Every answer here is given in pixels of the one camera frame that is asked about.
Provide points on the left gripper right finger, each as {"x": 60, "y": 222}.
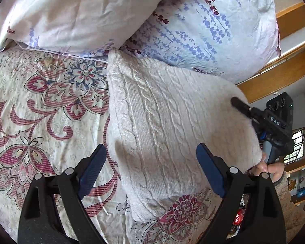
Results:
{"x": 263, "y": 220}

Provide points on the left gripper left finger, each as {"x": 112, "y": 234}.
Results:
{"x": 40, "y": 221}

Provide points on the beige cable-knit sweater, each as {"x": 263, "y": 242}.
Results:
{"x": 159, "y": 114}

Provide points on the person's right hand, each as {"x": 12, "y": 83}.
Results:
{"x": 275, "y": 170}

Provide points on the lavender print pillow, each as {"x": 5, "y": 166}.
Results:
{"x": 233, "y": 39}

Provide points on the floral bed quilt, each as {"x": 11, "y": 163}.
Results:
{"x": 53, "y": 113}

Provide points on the pink floral pillow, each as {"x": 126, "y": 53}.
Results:
{"x": 86, "y": 28}

